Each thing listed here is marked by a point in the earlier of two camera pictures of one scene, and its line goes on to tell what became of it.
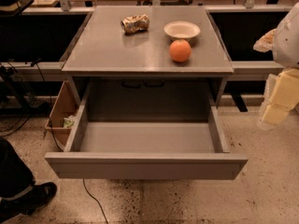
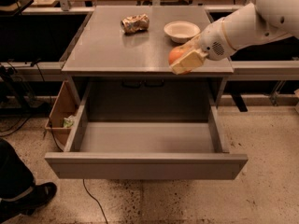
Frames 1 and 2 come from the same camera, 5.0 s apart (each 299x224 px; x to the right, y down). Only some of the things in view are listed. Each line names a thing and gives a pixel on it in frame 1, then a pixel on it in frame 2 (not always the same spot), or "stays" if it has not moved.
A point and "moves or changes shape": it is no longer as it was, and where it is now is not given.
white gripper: [287, 44] -> [213, 43]
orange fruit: [179, 50] moves or changes shape
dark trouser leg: [16, 176] stays
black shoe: [29, 203] stays
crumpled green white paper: [68, 121] stays
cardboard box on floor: [62, 117] stays
